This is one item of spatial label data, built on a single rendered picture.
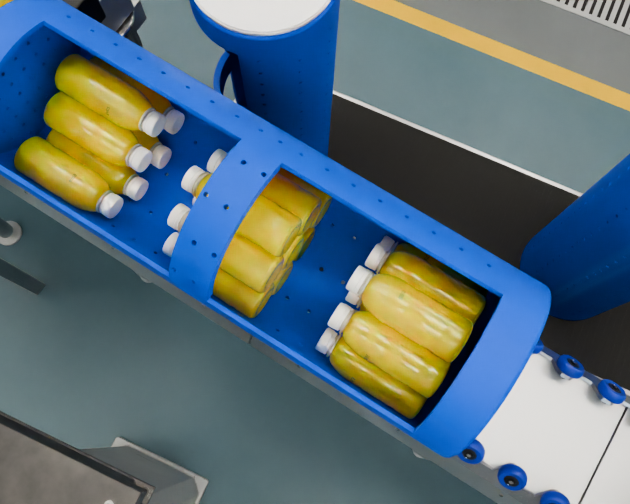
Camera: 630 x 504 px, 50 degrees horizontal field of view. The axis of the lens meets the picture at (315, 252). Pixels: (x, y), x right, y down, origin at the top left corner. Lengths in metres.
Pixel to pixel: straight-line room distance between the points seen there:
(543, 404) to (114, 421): 1.33
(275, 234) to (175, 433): 1.24
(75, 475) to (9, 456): 0.10
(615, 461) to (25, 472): 0.90
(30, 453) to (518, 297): 0.69
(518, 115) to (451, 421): 1.65
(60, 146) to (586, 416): 0.98
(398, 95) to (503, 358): 1.60
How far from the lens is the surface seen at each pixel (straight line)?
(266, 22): 1.25
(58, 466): 1.04
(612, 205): 1.51
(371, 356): 0.97
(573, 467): 1.23
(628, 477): 1.26
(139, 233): 1.16
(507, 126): 2.40
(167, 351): 2.13
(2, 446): 1.06
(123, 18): 1.64
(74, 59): 1.16
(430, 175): 2.10
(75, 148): 1.20
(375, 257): 1.00
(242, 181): 0.90
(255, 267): 0.98
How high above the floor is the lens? 2.08
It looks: 75 degrees down
